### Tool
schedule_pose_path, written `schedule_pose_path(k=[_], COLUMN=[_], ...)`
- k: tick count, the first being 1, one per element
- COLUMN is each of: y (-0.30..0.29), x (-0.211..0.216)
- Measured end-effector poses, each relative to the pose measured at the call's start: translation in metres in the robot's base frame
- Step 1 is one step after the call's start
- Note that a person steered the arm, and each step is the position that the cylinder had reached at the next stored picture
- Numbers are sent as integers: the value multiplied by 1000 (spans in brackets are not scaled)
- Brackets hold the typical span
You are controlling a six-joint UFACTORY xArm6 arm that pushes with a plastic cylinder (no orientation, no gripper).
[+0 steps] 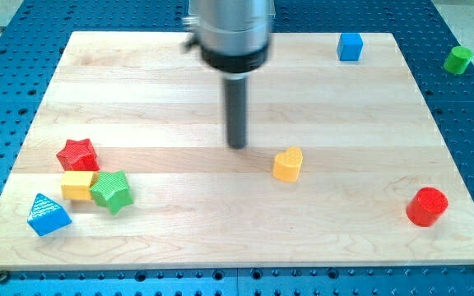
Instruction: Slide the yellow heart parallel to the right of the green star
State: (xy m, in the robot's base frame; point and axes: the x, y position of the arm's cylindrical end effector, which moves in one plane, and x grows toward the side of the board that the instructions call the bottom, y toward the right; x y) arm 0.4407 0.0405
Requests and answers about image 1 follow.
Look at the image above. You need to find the green star block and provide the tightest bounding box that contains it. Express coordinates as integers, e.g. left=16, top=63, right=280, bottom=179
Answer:
left=90, top=170, right=134, bottom=215

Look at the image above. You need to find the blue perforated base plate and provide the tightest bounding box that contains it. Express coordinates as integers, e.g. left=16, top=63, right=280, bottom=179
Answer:
left=0, top=1, right=474, bottom=295

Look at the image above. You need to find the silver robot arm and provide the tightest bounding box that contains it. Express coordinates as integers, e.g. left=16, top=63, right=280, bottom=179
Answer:
left=183, top=0, right=275, bottom=149

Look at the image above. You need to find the yellow heart block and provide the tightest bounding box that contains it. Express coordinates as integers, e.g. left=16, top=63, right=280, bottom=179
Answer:
left=272, top=146, right=303, bottom=183

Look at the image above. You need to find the yellow cube block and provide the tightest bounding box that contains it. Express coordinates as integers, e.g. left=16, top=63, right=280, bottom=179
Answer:
left=61, top=171, right=98, bottom=201

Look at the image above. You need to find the green cylinder block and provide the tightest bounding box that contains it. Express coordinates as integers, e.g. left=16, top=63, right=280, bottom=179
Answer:
left=443, top=46, right=474, bottom=75

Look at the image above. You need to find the wooden board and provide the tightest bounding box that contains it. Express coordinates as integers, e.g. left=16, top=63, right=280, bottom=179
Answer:
left=0, top=31, right=474, bottom=270

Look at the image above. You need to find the red star block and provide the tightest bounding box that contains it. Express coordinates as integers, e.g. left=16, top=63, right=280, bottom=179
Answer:
left=56, top=138, right=100, bottom=171

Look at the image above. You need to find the red cylinder block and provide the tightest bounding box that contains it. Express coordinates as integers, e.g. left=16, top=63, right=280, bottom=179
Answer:
left=406, top=187, right=448, bottom=227

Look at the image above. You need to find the blue triangle block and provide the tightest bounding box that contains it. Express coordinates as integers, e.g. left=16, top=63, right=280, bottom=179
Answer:
left=26, top=193, right=72, bottom=236

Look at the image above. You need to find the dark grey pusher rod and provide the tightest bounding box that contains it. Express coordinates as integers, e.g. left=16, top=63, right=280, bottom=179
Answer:
left=223, top=78, right=248, bottom=149

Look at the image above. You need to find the blue cube block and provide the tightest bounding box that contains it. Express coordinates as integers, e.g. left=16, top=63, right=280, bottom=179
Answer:
left=337, top=33, right=364, bottom=61

